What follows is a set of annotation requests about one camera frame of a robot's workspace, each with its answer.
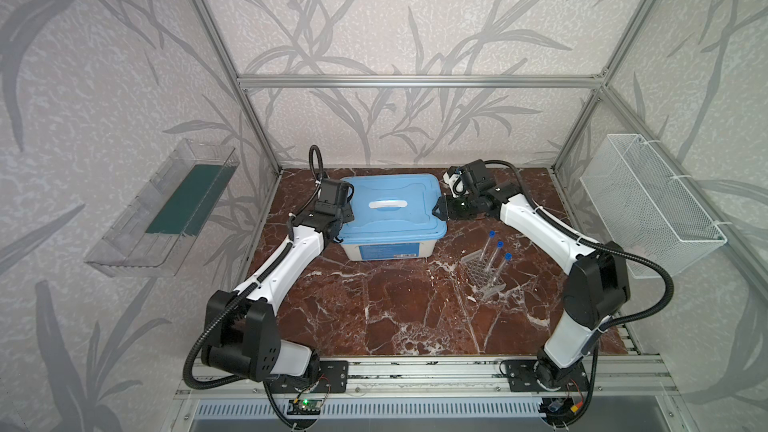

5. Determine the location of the blue capped test tube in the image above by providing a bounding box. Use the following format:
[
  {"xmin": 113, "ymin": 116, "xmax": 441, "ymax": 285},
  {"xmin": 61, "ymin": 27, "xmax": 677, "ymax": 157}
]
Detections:
[
  {"xmin": 486, "ymin": 241, "xmax": 504, "ymax": 271},
  {"xmin": 482, "ymin": 231, "xmax": 497, "ymax": 260}
]

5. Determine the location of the blue plastic lid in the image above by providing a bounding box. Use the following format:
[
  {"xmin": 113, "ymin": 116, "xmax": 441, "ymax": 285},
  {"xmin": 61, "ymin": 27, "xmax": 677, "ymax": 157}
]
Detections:
[{"xmin": 339, "ymin": 174, "xmax": 447, "ymax": 245}]

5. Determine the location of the white plastic tub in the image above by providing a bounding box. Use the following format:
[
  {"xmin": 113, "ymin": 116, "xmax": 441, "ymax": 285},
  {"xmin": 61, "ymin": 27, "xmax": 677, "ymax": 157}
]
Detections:
[{"xmin": 341, "ymin": 240, "xmax": 437, "ymax": 261}]

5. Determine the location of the clear test tube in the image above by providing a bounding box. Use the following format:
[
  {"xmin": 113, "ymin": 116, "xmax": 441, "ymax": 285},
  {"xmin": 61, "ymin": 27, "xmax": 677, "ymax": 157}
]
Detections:
[{"xmin": 496, "ymin": 252, "xmax": 512, "ymax": 278}]

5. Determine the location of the clear test tube rack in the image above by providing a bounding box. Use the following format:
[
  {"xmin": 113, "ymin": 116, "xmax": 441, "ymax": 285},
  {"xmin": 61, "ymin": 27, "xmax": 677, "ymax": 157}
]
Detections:
[{"xmin": 459, "ymin": 250, "xmax": 506, "ymax": 302}]

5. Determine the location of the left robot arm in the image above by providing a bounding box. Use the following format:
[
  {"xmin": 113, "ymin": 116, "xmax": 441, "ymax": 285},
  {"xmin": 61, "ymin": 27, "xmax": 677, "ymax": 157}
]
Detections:
[{"xmin": 182, "ymin": 145, "xmax": 354, "ymax": 390}]

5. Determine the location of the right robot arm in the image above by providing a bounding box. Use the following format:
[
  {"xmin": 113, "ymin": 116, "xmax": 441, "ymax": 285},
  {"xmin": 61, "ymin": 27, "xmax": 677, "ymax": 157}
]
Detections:
[{"xmin": 433, "ymin": 159, "xmax": 675, "ymax": 391}]

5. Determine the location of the green circuit board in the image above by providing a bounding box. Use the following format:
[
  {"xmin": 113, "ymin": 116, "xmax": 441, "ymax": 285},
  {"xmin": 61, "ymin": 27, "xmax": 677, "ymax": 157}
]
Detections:
[{"xmin": 286, "ymin": 398, "xmax": 324, "ymax": 416}]

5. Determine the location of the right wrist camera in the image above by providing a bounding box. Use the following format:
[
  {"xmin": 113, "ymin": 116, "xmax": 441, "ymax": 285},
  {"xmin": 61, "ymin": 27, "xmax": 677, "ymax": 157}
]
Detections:
[{"xmin": 443, "ymin": 159, "xmax": 496, "ymax": 198}]

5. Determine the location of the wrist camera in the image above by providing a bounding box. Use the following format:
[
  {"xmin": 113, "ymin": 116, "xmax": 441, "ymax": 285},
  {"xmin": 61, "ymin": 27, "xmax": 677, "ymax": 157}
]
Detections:
[
  {"xmin": 443, "ymin": 159, "xmax": 496, "ymax": 198},
  {"xmin": 317, "ymin": 178, "xmax": 354, "ymax": 208}
]

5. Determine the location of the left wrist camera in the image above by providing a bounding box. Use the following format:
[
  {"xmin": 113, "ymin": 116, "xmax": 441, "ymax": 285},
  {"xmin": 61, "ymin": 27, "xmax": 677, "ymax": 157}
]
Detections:
[{"xmin": 317, "ymin": 178, "xmax": 354, "ymax": 208}]

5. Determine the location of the white wire mesh basket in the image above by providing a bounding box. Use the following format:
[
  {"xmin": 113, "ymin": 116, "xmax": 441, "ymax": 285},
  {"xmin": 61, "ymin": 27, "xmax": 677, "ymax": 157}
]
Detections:
[{"xmin": 580, "ymin": 134, "xmax": 727, "ymax": 276}]

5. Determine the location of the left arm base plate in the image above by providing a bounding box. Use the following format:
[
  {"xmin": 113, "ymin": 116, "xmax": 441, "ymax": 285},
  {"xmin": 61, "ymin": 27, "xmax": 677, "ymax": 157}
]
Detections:
[{"xmin": 266, "ymin": 359, "xmax": 350, "ymax": 394}]

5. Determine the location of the aluminium frame rail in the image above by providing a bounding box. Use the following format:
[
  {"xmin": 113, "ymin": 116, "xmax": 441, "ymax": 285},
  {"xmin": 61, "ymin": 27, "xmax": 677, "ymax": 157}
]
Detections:
[{"xmin": 173, "ymin": 355, "xmax": 667, "ymax": 400}]

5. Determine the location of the clear acrylic wall shelf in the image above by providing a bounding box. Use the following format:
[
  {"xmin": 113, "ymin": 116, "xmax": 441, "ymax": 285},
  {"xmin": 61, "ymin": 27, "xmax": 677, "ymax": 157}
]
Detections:
[{"xmin": 84, "ymin": 139, "xmax": 240, "ymax": 278}]

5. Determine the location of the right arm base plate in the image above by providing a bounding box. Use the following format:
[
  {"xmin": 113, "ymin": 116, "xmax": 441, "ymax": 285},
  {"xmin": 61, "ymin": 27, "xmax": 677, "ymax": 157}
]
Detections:
[{"xmin": 500, "ymin": 359, "xmax": 589, "ymax": 393}]

